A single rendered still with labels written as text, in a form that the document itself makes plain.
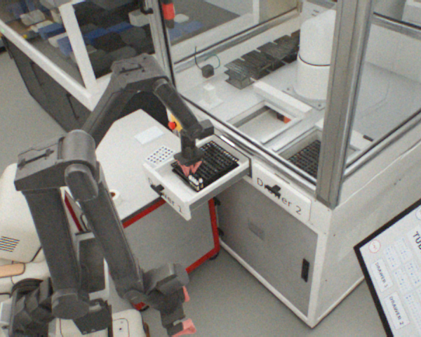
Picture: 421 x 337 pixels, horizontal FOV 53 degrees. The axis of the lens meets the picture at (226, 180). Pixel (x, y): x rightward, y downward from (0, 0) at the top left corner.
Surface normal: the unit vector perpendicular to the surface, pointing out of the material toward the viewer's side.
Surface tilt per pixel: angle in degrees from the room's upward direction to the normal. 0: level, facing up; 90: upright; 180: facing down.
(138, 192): 0
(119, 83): 60
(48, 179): 90
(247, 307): 0
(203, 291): 0
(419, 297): 50
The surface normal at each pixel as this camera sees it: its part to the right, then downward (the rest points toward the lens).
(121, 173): -0.07, -0.71
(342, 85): -0.76, 0.49
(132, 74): 0.33, -0.47
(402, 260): -0.80, -0.37
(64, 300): 0.25, 0.67
